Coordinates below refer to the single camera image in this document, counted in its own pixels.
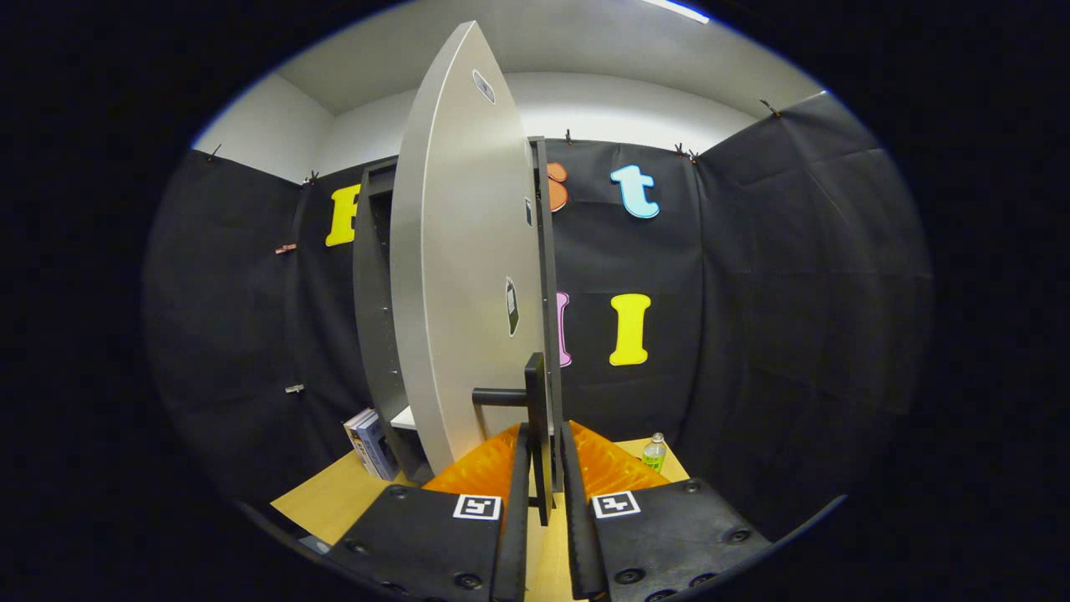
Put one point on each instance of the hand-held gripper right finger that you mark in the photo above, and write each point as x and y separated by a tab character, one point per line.
578	535

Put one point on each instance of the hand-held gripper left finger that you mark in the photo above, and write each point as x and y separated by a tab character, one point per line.
514	535

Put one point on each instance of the grey shoe cabinet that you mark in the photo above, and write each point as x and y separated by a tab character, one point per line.
372	293

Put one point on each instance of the green drink bottle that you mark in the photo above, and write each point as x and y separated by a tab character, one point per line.
654	451

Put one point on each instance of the blue book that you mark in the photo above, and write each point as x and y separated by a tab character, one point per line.
378	449

